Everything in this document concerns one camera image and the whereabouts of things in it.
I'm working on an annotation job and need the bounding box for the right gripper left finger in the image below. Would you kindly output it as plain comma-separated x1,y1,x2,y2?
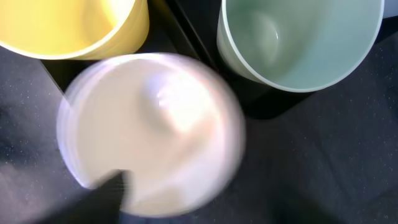
35,170,131,224

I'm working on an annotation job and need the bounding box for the green cup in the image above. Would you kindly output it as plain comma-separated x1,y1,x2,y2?
216,0,386,93

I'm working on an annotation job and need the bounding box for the white cup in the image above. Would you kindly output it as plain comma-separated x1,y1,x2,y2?
56,52,246,218

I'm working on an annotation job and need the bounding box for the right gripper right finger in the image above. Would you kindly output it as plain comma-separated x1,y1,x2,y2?
270,182,352,224

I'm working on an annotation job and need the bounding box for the black tray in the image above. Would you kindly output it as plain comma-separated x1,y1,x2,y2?
39,0,315,121

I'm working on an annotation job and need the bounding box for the yellow cup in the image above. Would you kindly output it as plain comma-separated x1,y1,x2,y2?
0,0,150,60

